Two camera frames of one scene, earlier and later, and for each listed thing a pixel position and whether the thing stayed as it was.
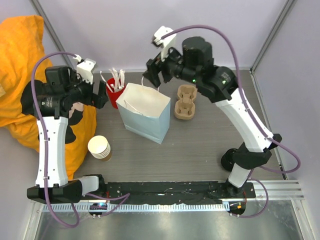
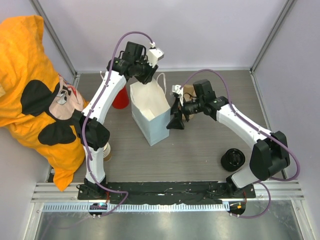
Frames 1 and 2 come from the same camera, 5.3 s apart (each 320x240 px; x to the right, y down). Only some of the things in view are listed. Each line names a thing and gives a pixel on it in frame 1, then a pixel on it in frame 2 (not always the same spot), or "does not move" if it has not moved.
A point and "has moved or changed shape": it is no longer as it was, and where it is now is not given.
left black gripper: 102,97 to 149,77
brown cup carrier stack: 184,108 does not move
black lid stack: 228,159 does not move
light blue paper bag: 145,112 has moved or changed shape
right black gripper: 153,69 to 177,123
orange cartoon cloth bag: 22,40 does not move
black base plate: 176,192 does not move
